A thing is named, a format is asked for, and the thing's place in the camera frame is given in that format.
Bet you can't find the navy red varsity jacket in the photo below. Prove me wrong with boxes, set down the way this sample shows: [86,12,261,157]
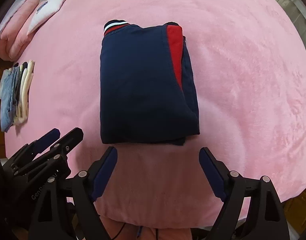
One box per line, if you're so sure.
[100,20,200,146]

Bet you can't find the wooden drawer cabinet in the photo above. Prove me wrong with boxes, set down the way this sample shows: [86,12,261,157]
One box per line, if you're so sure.
[283,189,306,234]

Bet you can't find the folded cream garment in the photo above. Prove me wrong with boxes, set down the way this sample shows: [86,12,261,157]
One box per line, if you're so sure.
[14,60,35,126]

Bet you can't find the pink fleece trousers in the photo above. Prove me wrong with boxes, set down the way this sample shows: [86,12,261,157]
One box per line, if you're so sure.
[100,216,192,240]

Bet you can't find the folded blue jeans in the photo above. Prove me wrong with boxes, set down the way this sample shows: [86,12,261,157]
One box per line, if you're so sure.
[0,66,20,133]

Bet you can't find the black folded garment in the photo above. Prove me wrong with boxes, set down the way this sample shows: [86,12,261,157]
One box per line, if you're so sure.
[15,62,28,119]

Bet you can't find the folded pink quilt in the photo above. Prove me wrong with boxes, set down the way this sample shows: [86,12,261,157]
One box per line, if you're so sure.
[0,0,40,62]

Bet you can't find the white printed pillow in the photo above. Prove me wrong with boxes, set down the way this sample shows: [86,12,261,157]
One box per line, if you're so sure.
[27,0,66,35]

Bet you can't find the pink plush bed cover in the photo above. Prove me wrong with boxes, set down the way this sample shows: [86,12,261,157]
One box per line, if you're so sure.
[5,0,306,229]

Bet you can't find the black cable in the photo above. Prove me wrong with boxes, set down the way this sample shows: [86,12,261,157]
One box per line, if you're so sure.
[110,221,127,240]

